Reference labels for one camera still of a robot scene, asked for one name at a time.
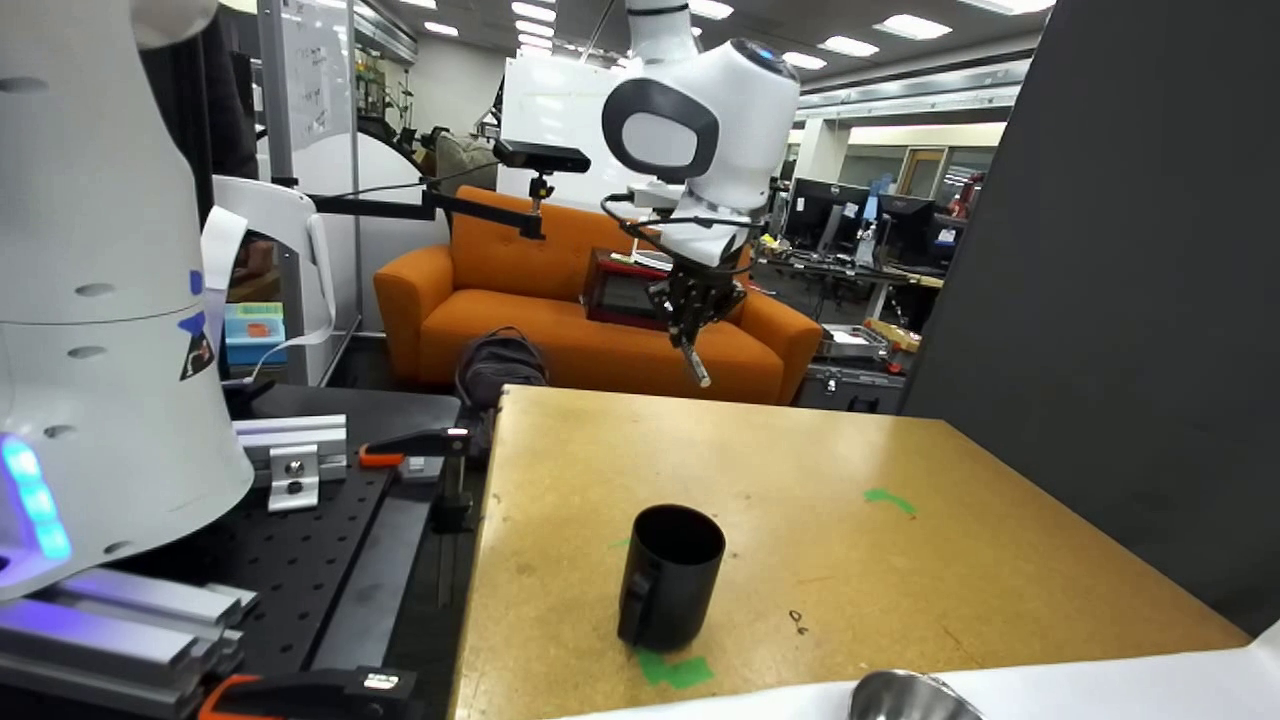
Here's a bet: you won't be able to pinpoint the black mug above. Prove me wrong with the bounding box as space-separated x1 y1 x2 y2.
618 506 727 653

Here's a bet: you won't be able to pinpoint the red microwave oven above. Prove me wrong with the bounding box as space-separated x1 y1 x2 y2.
583 247 664 330

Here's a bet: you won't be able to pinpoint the black backpack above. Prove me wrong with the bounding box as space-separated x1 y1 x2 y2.
455 330 549 411

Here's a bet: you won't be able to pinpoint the green tape mark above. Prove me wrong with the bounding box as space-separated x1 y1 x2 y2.
860 489 918 520

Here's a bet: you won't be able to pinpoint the white whiteboard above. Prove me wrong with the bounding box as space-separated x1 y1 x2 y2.
500 53 631 208

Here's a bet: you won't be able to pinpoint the orange black clamp front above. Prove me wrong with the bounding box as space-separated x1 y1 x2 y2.
195 670 421 720

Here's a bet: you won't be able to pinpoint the dark grey partition panel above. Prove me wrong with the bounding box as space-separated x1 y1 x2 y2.
906 0 1280 631

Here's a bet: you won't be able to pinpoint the silver metal bowl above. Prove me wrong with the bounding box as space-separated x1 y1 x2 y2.
848 670 986 720

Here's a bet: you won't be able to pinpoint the orange sofa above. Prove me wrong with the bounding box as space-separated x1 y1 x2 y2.
372 186 826 406

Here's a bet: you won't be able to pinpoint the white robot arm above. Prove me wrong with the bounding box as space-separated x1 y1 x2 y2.
0 0 799 601

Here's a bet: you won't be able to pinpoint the silver aluminium bracket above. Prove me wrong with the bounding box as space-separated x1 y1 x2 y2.
236 411 354 511

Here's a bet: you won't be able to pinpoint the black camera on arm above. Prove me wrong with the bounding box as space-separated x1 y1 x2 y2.
493 142 594 205

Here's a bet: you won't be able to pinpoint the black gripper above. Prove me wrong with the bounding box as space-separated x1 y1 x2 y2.
658 261 744 346

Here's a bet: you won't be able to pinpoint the aluminium extrusion rails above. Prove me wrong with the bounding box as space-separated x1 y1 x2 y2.
0 568 257 720

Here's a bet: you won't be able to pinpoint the black optical breadboard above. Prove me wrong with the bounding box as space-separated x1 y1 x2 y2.
130 385 461 677

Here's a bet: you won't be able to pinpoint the blue marker pen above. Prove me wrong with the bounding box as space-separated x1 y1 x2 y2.
686 350 711 389

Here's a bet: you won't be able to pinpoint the green tape under mug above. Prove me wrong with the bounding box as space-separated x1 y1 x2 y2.
638 653 711 687

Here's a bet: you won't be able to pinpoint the orange handled clamp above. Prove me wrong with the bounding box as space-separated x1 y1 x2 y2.
357 426 474 471

